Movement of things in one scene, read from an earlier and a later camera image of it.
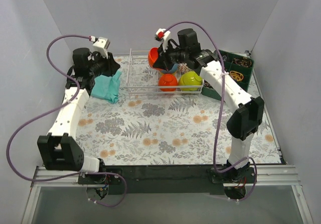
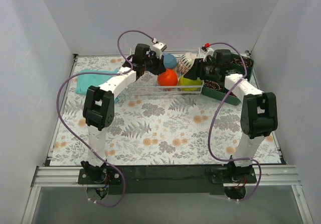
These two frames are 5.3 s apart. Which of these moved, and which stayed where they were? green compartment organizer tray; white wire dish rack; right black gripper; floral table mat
Moved: right black gripper
Stayed: floral table mat; green compartment organizer tray; white wire dish rack
